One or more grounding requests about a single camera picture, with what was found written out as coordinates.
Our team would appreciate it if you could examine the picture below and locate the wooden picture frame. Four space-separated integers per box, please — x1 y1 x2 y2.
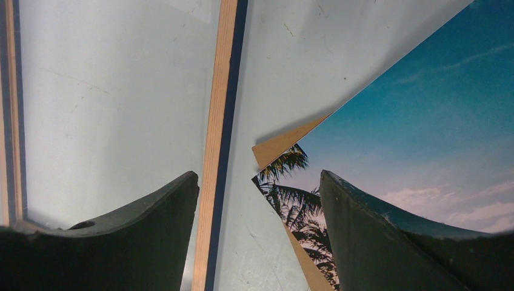
1 1 247 290

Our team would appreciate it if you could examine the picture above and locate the brown backing board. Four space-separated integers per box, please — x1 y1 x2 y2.
252 115 333 291

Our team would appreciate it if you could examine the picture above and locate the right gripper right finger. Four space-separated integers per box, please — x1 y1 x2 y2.
319 170 513 290

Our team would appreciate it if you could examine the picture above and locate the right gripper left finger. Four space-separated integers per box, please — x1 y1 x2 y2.
1 171 199 290

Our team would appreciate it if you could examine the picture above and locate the beach photo print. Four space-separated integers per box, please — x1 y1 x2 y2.
253 1 513 290

